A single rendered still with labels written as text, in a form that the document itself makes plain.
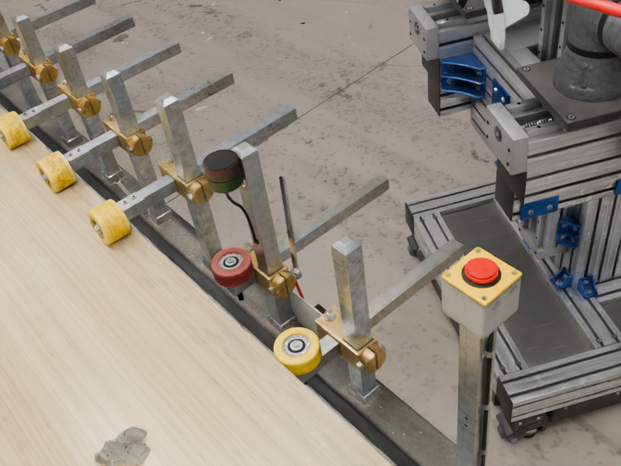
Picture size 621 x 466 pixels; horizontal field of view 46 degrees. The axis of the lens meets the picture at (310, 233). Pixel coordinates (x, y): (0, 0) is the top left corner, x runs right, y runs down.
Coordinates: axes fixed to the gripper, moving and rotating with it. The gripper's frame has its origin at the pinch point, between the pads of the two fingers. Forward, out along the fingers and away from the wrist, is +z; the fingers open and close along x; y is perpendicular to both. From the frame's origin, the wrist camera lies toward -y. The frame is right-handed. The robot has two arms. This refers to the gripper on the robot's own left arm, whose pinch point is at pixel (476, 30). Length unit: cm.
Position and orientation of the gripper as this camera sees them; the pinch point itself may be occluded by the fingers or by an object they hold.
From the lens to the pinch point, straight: 119.2
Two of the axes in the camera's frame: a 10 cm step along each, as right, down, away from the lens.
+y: 9.6, -2.5, 0.9
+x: -2.3, -6.5, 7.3
